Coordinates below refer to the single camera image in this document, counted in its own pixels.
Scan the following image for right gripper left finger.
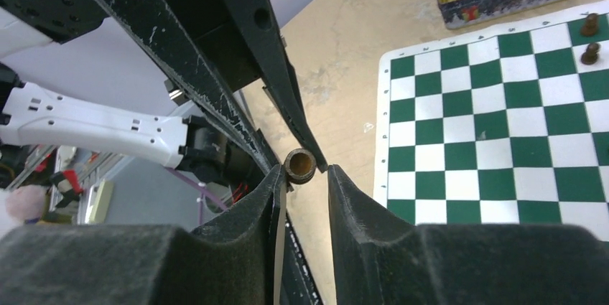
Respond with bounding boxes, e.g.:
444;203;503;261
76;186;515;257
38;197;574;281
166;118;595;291
1;165;287;304

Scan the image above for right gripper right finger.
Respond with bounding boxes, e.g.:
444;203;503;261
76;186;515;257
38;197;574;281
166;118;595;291
327;165;608;304

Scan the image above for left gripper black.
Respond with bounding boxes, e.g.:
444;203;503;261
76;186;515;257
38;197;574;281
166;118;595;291
1;0;328;174

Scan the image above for brown chess rook eleventh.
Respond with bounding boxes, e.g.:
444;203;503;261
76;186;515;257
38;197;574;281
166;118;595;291
580;13;599;37

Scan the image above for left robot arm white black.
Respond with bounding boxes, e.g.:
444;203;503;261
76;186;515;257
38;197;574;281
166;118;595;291
1;0;328;189

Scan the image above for green white chess mat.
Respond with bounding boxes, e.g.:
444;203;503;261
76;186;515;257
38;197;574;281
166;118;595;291
373;1;608;241

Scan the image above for brown piece in tin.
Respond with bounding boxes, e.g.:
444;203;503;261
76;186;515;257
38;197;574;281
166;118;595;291
284;149;317;185

